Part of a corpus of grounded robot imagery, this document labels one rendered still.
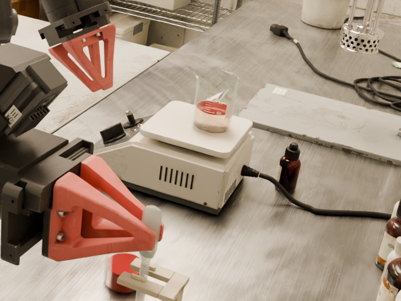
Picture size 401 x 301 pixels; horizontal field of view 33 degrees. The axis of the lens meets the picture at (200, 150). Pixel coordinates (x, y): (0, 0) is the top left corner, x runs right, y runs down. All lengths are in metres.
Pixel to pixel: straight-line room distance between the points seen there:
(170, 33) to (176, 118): 2.59
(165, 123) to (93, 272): 0.23
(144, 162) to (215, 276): 0.19
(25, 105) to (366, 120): 0.82
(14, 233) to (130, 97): 0.68
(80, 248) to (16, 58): 0.14
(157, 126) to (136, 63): 0.49
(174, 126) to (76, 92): 0.34
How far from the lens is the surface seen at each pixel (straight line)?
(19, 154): 0.51
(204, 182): 0.82
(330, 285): 0.77
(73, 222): 0.50
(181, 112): 0.89
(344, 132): 1.14
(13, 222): 0.50
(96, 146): 0.89
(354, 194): 0.96
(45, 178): 0.48
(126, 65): 1.31
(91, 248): 0.50
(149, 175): 0.85
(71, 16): 0.82
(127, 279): 0.51
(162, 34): 3.48
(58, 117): 1.06
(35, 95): 0.48
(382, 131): 1.18
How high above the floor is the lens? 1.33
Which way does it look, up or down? 26 degrees down
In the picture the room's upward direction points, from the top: 9 degrees clockwise
